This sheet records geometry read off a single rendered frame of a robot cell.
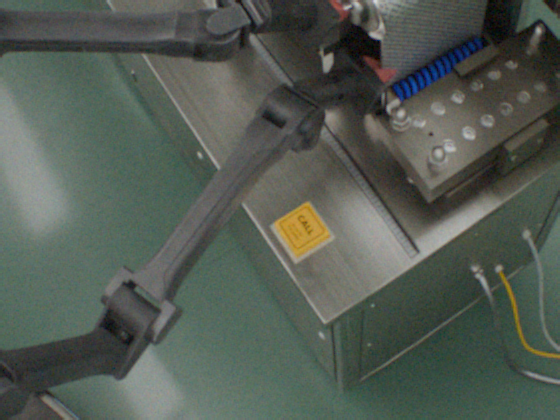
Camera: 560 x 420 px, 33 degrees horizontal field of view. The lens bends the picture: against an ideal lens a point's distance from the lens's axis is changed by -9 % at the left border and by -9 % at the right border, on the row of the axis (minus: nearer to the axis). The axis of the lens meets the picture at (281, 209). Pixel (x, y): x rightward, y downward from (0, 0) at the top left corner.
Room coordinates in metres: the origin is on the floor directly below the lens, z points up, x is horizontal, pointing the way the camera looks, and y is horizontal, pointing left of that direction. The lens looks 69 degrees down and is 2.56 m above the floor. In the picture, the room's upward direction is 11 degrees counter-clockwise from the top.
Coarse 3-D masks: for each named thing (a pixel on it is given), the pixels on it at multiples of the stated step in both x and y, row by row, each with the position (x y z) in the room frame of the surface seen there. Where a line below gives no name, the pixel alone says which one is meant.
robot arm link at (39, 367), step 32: (128, 288) 0.46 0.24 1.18; (128, 320) 0.41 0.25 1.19; (0, 352) 0.33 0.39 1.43; (32, 352) 0.33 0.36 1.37; (64, 352) 0.34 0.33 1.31; (96, 352) 0.36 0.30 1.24; (128, 352) 0.37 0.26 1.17; (0, 384) 0.27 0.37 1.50; (32, 384) 0.29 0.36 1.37; (0, 416) 0.23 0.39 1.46
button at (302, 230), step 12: (288, 216) 0.63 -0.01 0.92; (300, 216) 0.62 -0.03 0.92; (312, 216) 0.62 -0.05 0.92; (276, 228) 0.61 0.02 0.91; (288, 228) 0.60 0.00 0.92; (300, 228) 0.60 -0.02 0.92; (312, 228) 0.60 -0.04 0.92; (324, 228) 0.59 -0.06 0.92; (288, 240) 0.58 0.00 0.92; (300, 240) 0.58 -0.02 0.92; (312, 240) 0.57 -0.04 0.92; (324, 240) 0.58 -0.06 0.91; (300, 252) 0.56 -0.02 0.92
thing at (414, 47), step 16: (464, 0) 0.85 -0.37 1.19; (480, 0) 0.86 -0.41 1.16; (432, 16) 0.82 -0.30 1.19; (448, 16) 0.83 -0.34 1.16; (464, 16) 0.85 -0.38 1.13; (480, 16) 0.86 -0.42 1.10; (400, 32) 0.79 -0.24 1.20; (416, 32) 0.81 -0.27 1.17; (432, 32) 0.82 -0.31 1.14; (448, 32) 0.83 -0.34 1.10; (464, 32) 0.85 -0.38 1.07; (480, 32) 0.87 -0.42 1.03; (384, 48) 0.78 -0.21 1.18; (400, 48) 0.79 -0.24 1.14; (416, 48) 0.81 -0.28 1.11; (432, 48) 0.82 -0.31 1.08; (448, 48) 0.84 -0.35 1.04; (384, 64) 0.78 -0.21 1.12; (400, 64) 0.79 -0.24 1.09; (416, 64) 0.81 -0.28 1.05; (400, 80) 0.80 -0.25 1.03
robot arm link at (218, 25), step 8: (224, 0) 0.79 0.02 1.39; (232, 0) 0.77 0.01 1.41; (232, 8) 0.75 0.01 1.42; (240, 8) 0.75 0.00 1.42; (216, 16) 0.74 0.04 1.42; (224, 16) 0.74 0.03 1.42; (232, 16) 0.74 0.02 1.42; (240, 16) 0.74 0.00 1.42; (208, 24) 0.73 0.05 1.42; (216, 24) 0.73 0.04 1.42; (224, 24) 0.73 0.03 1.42; (232, 24) 0.72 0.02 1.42; (240, 24) 0.72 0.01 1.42; (248, 24) 0.72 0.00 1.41; (216, 32) 0.71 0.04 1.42; (224, 32) 0.71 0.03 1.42; (240, 32) 0.74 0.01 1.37; (248, 32) 0.73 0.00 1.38; (240, 40) 0.74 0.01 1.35; (248, 40) 0.73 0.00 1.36; (240, 48) 0.73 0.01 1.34
